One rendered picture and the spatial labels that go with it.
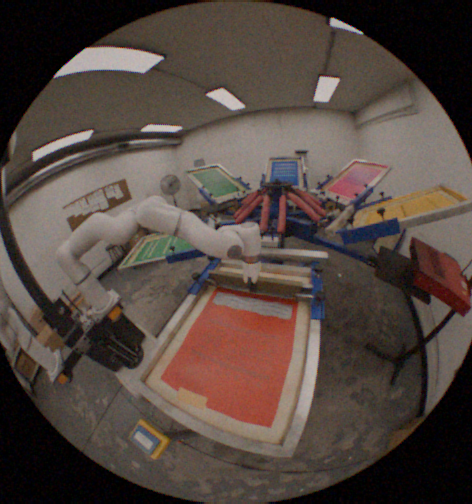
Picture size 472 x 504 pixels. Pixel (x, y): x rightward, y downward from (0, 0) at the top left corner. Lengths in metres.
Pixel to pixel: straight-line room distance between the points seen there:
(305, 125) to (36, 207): 6.43
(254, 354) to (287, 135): 4.58
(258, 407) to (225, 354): 0.22
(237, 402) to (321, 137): 4.81
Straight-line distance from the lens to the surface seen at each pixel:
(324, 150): 4.64
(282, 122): 4.69
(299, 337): 0.60
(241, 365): 0.56
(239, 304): 0.66
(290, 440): 0.53
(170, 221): 0.41
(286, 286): 0.61
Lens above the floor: 1.50
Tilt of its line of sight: 33 degrees down
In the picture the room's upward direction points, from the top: 10 degrees counter-clockwise
